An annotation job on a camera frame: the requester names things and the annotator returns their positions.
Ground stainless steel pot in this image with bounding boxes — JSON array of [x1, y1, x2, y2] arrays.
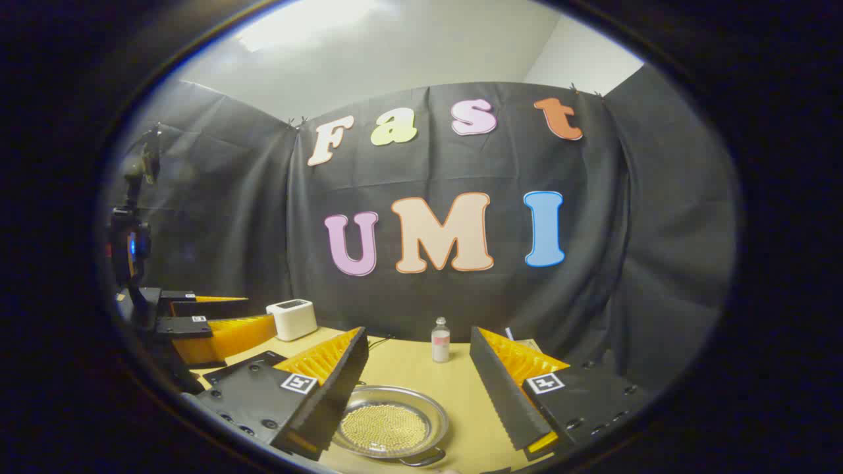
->
[[333, 385, 450, 468]]

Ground clear bottle with pink label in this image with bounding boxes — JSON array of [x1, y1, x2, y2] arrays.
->
[[431, 317, 450, 363]]

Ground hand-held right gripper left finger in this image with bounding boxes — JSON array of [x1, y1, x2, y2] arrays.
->
[[196, 326, 369, 461]]

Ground white toaster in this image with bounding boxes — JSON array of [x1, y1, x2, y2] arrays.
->
[[266, 299, 318, 342]]

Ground pile of yellow soybeans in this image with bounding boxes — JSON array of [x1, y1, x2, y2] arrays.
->
[[339, 403, 429, 454]]

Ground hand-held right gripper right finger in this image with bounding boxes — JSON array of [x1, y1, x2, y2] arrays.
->
[[470, 326, 649, 461]]

